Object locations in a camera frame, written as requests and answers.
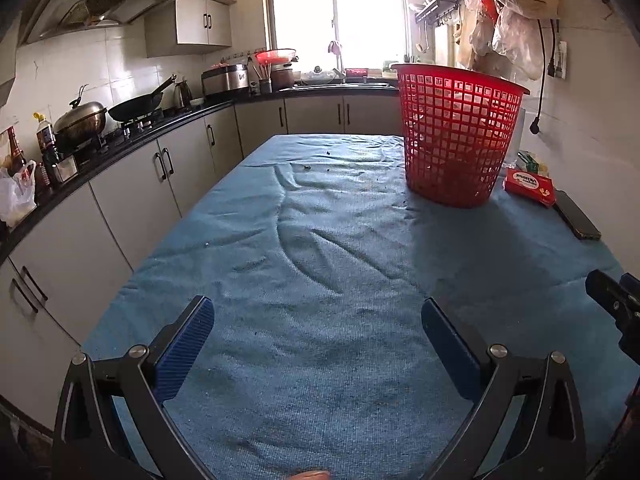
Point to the soy sauce bottle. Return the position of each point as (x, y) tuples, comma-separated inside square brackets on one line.
[(49, 153)]

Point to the hanging plastic bags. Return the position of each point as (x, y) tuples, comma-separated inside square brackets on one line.
[(501, 38)]

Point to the person's left hand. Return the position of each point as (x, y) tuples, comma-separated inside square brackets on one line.
[(311, 475)]

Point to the steel pot with lid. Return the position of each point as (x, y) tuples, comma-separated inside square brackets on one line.
[(81, 123)]

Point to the black hanging cable plug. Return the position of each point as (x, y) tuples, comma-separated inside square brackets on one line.
[(548, 64)]

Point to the red lid pot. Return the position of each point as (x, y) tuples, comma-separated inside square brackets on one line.
[(276, 68)]

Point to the green snack packet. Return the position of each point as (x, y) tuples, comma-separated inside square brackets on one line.
[(530, 162)]

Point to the clear glass mug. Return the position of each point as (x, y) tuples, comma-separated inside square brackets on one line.
[(514, 145)]

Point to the electric kettle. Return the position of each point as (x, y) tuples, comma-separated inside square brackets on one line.
[(182, 94)]

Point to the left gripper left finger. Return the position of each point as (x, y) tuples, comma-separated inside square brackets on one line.
[(112, 422)]

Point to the red plastic mesh basket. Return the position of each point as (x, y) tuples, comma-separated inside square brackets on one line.
[(457, 127)]

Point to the red tissue packet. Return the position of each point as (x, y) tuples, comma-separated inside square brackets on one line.
[(538, 188)]

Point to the white plastic bag on counter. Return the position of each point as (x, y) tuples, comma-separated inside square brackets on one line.
[(17, 194)]

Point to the black wok pan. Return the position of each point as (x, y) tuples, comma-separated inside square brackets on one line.
[(140, 105)]

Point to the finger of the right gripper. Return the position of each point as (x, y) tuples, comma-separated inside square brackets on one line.
[(621, 300)]

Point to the black smartphone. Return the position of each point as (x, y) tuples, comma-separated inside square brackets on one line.
[(580, 225)]

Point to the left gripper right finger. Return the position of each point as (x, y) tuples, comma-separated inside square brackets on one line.
[(525, 421)]

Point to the silver rice cooker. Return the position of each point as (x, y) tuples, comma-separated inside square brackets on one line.
[(225, 80)]

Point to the blue table cloth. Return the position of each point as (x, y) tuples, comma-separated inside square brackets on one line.
[(318, 259)]

